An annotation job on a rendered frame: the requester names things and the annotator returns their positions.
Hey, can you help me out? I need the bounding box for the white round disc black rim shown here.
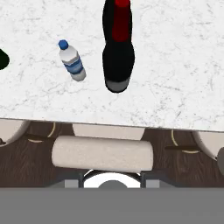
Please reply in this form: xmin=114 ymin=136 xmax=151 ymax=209
xmin=82 ymin=170 xmax=142 ymax=189

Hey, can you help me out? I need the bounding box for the dark green glass bottle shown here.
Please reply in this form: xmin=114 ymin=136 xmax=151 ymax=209
xmin=0 ymin=48 xmax=11 ymax=71

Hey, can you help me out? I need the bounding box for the plastic water bottle blue cap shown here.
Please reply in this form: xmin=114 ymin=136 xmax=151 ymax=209
xmin=57 ymin=38 xmax=88 ymax=83

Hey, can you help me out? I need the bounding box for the beige cushioned bar stool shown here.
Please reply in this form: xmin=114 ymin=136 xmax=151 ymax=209
xmin=51 ymin=122 xmax=155 ymax=174
xmin=0 ymin=118 xmax=57 ymax=147
xmin=164 ymin=129 xmax=224 ymax=177

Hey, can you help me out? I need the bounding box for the dark glass bottle red neck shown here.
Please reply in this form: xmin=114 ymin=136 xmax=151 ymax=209
xmin=101 ymin=0 xmax=137 ymax=94

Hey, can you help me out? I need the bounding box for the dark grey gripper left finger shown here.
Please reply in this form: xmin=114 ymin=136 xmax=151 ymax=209
xmin=47 ymin=171 xmax=86 ymax=189

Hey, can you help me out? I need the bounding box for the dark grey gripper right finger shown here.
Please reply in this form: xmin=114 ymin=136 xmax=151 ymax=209
xmin=139 ymin=171 xmax=179 ymax=189

